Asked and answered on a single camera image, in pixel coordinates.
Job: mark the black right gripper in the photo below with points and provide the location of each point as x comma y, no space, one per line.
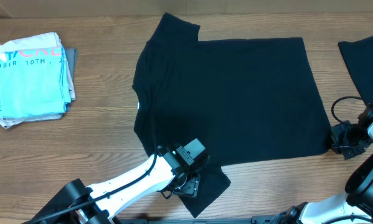
335,131

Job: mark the light blue folded t-shirt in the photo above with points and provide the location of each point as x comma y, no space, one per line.
33,82

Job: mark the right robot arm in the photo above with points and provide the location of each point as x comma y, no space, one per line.
355,203

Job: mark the black t-shirt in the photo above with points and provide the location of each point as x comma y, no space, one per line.
246,100

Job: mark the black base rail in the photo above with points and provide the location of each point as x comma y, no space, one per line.
267,219

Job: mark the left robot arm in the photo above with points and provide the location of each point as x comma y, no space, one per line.
174,169

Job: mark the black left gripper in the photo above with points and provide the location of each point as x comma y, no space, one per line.
191,186

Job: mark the beige folded t-shirt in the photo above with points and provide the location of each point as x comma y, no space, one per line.
50,39

